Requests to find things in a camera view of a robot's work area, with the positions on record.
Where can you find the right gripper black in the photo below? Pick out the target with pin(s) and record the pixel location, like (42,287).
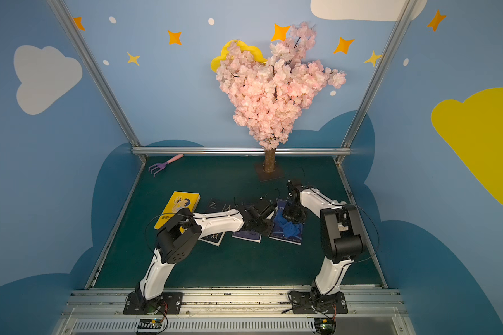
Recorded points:
(294,213)

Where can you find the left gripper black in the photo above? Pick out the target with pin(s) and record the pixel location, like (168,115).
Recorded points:
(264,209)

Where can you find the blue cloth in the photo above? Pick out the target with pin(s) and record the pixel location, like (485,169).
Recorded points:
(284,227)

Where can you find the blue Little Prince book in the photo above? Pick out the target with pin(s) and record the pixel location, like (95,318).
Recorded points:
(280,205)

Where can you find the purple book yellow label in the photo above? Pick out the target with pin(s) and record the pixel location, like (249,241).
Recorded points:
(247,234)

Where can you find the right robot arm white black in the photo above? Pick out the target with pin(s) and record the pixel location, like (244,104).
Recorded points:
(341,230)

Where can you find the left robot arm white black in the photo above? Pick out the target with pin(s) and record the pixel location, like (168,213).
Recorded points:
(176,239)

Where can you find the black book yellow title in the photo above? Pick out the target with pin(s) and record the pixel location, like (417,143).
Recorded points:
(214,232)

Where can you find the purple pink toy rake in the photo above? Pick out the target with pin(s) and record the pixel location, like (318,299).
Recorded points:
(158,167)

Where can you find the pink blossom artificial tree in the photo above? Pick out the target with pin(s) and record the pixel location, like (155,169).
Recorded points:
(270,94)

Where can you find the right circuit board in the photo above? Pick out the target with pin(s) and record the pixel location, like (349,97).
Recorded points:
(324,326)

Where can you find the circuit board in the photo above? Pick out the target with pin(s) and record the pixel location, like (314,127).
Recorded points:
(149,326)
(324,326)

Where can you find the left circuit board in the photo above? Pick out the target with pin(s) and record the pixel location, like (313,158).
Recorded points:
(149,326)

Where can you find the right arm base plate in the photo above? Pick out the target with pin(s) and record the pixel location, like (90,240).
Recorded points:
(314,303)

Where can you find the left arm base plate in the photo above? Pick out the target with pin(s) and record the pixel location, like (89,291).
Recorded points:
(166,303)

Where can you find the aluminium rail front frame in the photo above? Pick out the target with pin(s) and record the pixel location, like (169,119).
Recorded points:
(237,310)

